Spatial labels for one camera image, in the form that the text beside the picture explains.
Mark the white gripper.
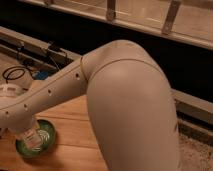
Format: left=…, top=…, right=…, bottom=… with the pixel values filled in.
left=13, top=118, right=37, bottom=138

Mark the small white bottle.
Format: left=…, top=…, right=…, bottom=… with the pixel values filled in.
left=21, top=129, right=43, bottom=149

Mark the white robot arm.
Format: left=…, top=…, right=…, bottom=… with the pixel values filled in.
left=0, top=40, right=181, bottom=171

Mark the green ceramic bowl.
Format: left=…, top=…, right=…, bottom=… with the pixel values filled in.
left=15, top=119, right=56, bottom=158

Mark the blue object behind table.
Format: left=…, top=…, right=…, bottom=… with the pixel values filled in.
left=34, top=71, right=49, bottom=80

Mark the black coiled cable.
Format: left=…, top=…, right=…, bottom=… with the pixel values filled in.
left=2, top=65, right=35, bottom=84

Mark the black clamp on rail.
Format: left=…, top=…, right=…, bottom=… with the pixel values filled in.
left=46, top=42, right=67, bottom=57

